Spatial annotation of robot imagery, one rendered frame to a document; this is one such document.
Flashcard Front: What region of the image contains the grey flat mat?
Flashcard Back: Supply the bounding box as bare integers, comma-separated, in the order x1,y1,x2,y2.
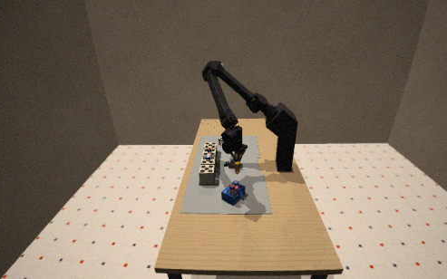
180,136,272,214

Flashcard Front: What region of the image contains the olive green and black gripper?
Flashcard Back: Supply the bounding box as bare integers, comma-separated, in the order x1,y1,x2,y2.
230,144,248,161

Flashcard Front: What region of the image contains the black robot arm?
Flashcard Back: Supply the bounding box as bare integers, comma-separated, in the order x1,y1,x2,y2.
202,61,278,154

